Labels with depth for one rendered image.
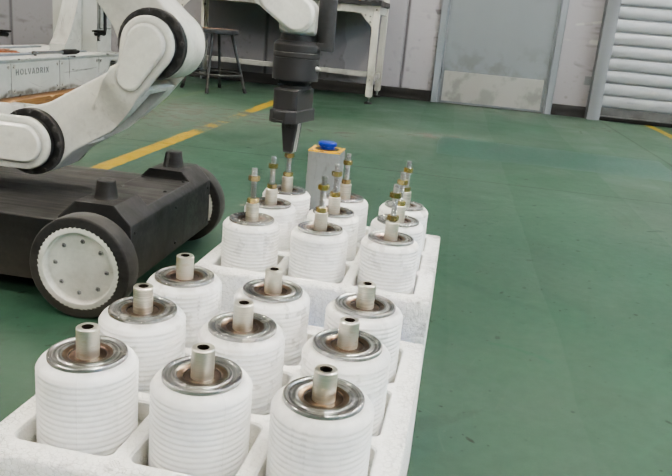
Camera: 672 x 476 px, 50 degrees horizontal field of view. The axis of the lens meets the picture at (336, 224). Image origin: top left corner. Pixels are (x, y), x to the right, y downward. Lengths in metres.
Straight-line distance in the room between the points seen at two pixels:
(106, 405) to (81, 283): 0.73
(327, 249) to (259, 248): 0.11
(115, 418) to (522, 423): 0.69
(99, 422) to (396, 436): 0.29
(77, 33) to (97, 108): 3.23
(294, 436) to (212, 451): 0.08
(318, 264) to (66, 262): 0.51
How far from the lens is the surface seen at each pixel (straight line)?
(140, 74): 1.49
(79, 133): 1.62
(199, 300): 0.91
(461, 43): 6.22
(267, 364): 0.78
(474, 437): 1.15
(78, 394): 0.72
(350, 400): 0.67
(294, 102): 1.36
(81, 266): 1.43
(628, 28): 6.30
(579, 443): 1.20
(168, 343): 0.82
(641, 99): 6.37
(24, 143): 1.64
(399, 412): 0.81
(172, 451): 0.70
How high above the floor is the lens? 0.58
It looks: 16 degrees down
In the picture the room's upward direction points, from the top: 5 degrees clockwise
